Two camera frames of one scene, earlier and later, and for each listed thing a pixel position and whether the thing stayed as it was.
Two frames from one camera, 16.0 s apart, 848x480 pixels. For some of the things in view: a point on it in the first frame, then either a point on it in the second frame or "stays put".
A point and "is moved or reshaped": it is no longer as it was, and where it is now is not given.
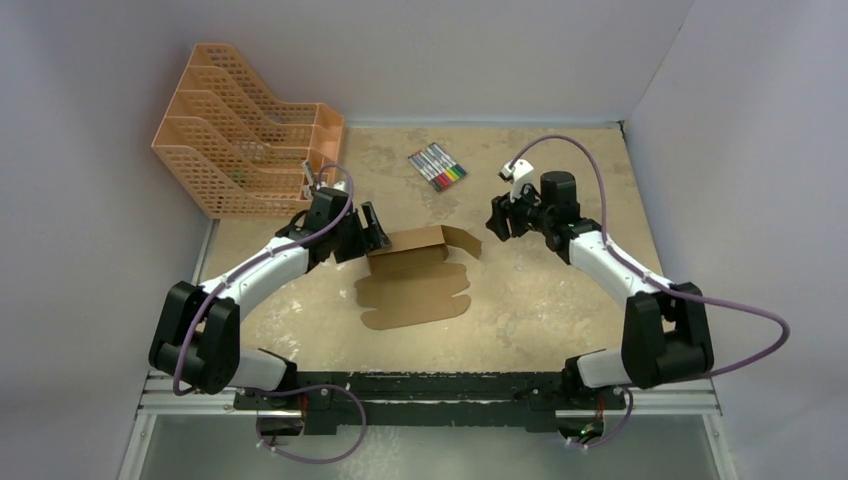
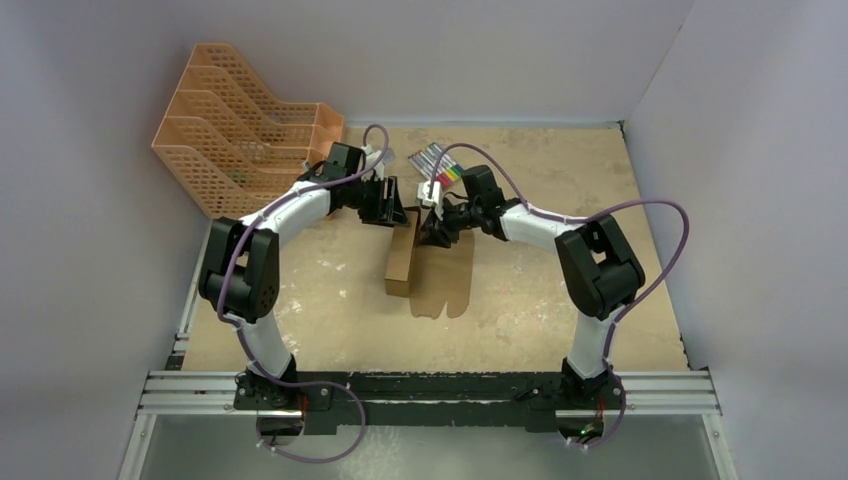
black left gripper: [367, 240] to [375, 216]
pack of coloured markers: [437, 166] stays put
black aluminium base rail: [317, 403] stays put
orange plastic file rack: [239, 155] stays put
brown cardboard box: [411, 283] is moved or reshaped
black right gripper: [508, 216] to [445, 220]
